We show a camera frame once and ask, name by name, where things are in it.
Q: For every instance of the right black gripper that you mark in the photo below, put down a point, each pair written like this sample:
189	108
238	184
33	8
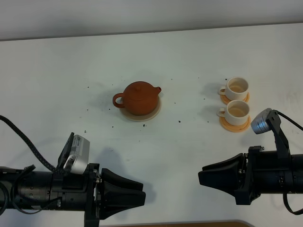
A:
266	172

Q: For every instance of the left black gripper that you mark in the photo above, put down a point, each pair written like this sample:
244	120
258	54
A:
76	193

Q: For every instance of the brown clay teapot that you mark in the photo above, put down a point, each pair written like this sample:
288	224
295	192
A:
139	98

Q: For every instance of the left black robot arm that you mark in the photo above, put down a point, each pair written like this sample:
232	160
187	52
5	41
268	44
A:
99	193

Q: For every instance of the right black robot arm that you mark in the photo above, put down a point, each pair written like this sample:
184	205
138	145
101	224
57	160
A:
297	169

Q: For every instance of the beige round teapot coaster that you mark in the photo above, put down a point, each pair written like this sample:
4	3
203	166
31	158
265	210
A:
142	118

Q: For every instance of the near orange cup coaster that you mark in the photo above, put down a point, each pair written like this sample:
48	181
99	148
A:
233	128

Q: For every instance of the orange cup coaster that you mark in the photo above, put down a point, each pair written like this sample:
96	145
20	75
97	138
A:
233	128
225	99

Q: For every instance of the near white teacup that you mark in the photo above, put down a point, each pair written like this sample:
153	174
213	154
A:
236	112

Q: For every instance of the white teacup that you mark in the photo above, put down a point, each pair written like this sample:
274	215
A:
236	112
235	89

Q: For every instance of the far orange cup coaster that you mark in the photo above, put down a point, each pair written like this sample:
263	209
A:
225	99

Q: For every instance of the far white teacup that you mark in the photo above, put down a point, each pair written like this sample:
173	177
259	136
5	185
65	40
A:
235	89

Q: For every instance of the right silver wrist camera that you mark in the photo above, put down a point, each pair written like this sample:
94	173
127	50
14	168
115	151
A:
269	120

